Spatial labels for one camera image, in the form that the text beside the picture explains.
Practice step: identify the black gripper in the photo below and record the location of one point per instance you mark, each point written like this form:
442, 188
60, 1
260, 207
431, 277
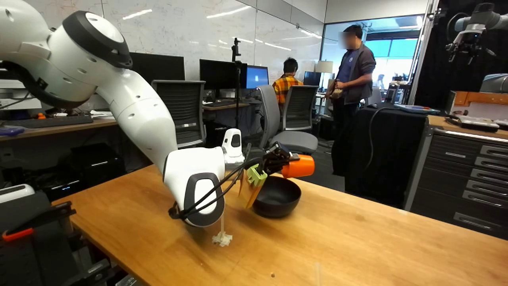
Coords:
276, 160

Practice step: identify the orange cup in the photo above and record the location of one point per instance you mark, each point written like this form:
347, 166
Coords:
301, 168

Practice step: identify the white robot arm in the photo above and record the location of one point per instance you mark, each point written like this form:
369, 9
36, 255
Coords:
88, 56

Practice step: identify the black bowl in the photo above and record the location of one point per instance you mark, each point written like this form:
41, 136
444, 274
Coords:
277, 199

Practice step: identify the grey office chair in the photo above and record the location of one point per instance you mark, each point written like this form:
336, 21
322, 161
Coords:
291, 125

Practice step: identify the seated person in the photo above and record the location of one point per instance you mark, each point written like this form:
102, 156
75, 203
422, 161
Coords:
283, 85

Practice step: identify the computer monitor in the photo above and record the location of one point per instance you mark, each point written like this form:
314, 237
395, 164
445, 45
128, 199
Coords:
256, 77

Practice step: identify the standing person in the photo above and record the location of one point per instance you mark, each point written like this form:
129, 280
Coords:
355, 83

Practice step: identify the black draped table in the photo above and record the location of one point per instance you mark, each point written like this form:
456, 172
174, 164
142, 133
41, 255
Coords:
382, 152

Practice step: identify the grey drawer cabinet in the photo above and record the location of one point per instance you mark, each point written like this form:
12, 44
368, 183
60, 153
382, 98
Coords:
461, 177

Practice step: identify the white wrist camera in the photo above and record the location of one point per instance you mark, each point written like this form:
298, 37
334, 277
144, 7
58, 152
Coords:
233, 147

